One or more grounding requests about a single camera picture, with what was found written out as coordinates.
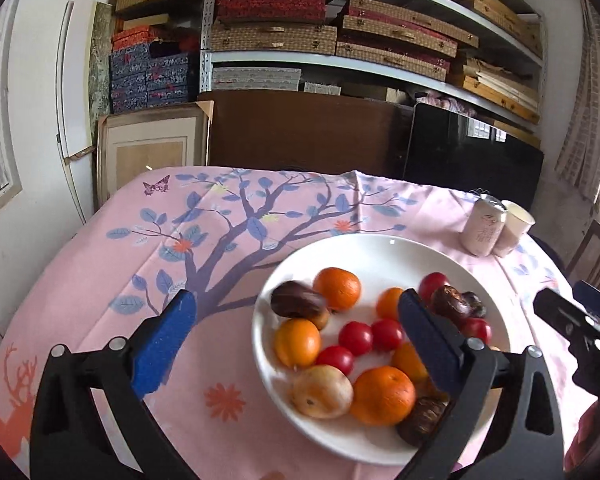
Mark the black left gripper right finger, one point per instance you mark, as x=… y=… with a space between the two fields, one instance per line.
x=436 y=340

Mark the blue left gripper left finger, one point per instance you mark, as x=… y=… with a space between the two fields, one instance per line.
x=157 y=341

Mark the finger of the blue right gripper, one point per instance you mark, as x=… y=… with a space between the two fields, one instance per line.
x=587 y=295
x=570 y=319

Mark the dark purple passion fruit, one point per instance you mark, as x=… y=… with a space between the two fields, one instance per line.
x=449 y=303

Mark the large orange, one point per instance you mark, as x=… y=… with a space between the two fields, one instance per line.
x=382 y=396

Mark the tan round pear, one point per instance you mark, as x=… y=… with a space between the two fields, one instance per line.
x=322 y=392

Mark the wooden chair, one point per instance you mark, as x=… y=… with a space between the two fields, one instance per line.
x=585 y=264

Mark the red cherry tomato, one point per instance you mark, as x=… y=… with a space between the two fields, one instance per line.
x=357 y=338

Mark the white paper cup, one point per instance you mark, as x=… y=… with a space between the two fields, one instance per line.
x=518 y=222

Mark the small orange tangerine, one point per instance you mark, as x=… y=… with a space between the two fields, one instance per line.
x=340 y=288

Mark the pink beverage can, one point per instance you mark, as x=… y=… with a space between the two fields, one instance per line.
x=484 y=225

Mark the patterned curtain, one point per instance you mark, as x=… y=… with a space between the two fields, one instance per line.
x=578 y=162

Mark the yellow orange kumquat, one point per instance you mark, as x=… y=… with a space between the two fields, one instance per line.
x=297 y=343

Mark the pink floral tablecloth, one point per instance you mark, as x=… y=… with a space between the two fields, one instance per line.
x=218 y=233

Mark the black monitor screen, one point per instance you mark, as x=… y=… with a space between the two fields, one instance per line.
x=451 y=150

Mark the framed picture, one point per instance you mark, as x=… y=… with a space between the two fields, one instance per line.
x=131 y=143

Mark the dark brown cabinet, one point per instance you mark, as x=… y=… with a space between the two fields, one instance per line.
x=285 y=130

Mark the white metal shelf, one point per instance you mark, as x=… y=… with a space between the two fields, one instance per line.
x=443 y=46

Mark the window frame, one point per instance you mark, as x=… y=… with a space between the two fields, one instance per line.
x=0 y=110

